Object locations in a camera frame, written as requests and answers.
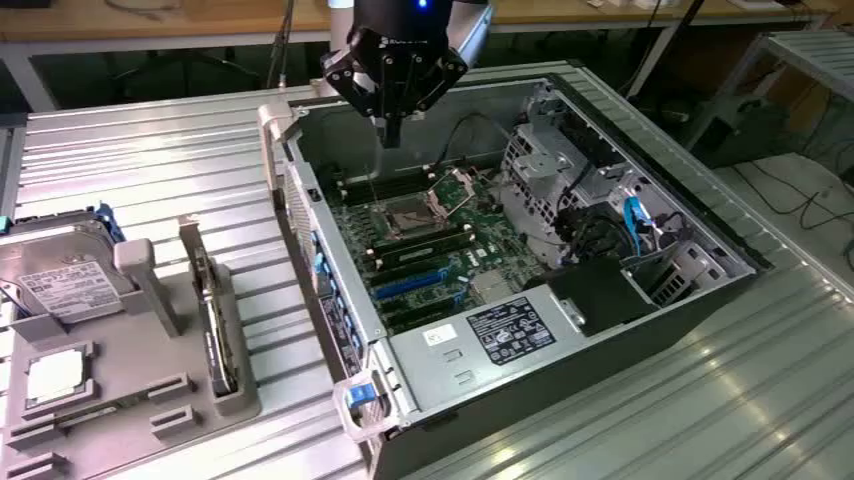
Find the blue disk wire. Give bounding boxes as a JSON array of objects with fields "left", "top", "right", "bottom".
[{"left": 623, "top": 196, "right": 647, "bottom": 259}]

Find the green RAM stick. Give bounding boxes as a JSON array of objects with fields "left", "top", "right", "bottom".
[
  {"left": 56, "top": 392, "right": 145, "bottom": 429},
  {"left": 380, "top": 242, "right": 468, "bottom": 266}
]

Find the grey coiled cable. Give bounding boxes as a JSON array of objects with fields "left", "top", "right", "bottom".
[{"left": 104, "top": 0, "right": 181, "bottom": 21}]

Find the grey parts rack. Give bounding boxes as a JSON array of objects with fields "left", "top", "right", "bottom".
[{"left": 0, "top": 238, "right": 264, "bottom": 480}]

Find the hard disk with blue carrier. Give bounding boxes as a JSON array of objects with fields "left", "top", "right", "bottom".
[{"left": 0, "top": 202, "right": 138, "bottom": 321}]

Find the black floor cable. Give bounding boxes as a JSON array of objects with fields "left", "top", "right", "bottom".
[{"left": 730, "top": 162, "right": 854, "bottom": 231}]

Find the silver chipset heatsink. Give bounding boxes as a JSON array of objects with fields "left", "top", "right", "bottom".
[{"left": 469, "top": 272, "right": 519, "bottom": 301}]

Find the black office chair base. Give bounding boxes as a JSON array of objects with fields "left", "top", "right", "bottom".
[{"left": 105, "top": 47, "right": 261, "bottom": 101}]

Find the metal drive cage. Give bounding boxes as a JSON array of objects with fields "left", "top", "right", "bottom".
[{"left": 499, "top": 122, "right": 632, "bottom": 266}]

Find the black looped wire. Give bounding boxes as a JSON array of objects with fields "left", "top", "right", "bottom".
[{"left": 431, "top": 113, "right": 519, "bottom": 169}]

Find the metal disk bay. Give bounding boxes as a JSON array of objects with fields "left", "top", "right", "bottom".
[{"left": 619, "top": 239, "right": 719, "bottom": 307}]

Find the black wire bundle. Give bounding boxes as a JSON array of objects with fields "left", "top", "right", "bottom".
[{"left": 556, "top": 207, "right": 628, "bottom": 264}]

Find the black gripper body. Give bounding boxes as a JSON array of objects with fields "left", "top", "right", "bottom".
[{"left": 352, "top": 0, "right": 455, "bottom": 119}]

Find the open black PC case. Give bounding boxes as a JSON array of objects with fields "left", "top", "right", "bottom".
[{"left": 256, "top": 71, "right": 775, "bottom": 480}]

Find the metal power supply unit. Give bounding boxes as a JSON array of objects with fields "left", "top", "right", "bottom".
[{"left": 385, "top": 287, "right": 588, "bottom": 416}]

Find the black RAM slot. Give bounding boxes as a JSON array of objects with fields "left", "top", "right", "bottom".
[
  {"left": 339, "top": 169, "right": 432, "bottom": 193},
  {"left": 336, "top": 164, "right": 428, "bottom": 187},
  {"left": 341, "top": 174, "right": 435, "bottom": 198},
  {"left": 343, "top": 178, "right": 439, "bottom": 204}
]

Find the graphics card with metal bracket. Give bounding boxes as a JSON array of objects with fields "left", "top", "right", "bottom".
[{"left": 177, "top": 213, "right": 241, "bottom": 401}]

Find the blue expansion slot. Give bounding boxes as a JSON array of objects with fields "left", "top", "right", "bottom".
[{"left": 372, "top": 272, "right": 448, "bottom": 301}]

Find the metal slat side table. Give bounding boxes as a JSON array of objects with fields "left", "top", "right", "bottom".
[{"left": 685, "top": 27, "right": 854, "bottom": 151}]

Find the wooden desk with white frame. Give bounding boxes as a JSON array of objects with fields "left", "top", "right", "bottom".
[{"left": 0, "top": 0, "right": 839, "bottom": 114}]

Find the CPU socket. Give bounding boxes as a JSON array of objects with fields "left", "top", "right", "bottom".
[{"left": 379, "top": 197, "right": 441, "bottom": 237}]

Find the metal socket cover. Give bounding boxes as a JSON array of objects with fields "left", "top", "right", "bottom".
[{"left": 425, "top": 167, "right": 485, "bottom": 215}]

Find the long black expansion slot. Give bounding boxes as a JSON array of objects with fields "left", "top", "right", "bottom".
[
  {"left": 389, "top": 309, "right": 472, "bottom": 332},
  {"left": 383, "top": 298, "right": 461, "bottom": 321},
  {"left": 368, "top": 257, "right": 447, "bottom": 281}
]

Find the silver CPU chip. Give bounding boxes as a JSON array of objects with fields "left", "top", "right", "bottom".
[{"left": 24, "top": 349, "right": 98, "bottom": 401}]

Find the thin grey hanging cable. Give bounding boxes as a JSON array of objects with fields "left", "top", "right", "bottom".
[{"left": 268, "top": 0, "right": 296, "bottom": 90}]

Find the green motherboard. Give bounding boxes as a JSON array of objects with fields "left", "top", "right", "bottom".
[{"left": 323, "top": 164, "right": 555, "bottom": 336}]

